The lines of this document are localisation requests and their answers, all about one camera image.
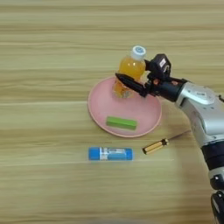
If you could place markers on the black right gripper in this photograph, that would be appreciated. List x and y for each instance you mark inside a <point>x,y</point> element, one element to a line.
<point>166,87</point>

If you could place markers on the orange juice bottle white cap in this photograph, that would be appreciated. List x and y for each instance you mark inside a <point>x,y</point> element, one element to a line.
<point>132,68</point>

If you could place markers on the green rectangular block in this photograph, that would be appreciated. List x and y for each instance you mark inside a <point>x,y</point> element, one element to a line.
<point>121,122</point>

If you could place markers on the blue glue stick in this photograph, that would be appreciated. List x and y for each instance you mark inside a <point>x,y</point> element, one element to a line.
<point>110,154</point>

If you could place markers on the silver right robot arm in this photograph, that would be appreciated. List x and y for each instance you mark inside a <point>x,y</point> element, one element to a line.
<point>204,113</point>

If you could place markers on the pink round plate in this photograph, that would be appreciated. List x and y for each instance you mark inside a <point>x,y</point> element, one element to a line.
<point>128,110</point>

